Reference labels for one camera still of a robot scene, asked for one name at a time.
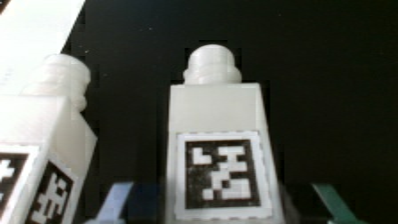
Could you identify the white leg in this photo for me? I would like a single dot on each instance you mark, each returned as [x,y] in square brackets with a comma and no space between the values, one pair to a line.
[222,187]
[47,144]

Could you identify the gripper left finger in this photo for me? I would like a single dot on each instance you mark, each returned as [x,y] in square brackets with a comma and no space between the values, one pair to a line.
[110,214]

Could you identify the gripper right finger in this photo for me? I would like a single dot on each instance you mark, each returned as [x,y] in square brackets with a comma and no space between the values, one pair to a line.
[344,216]

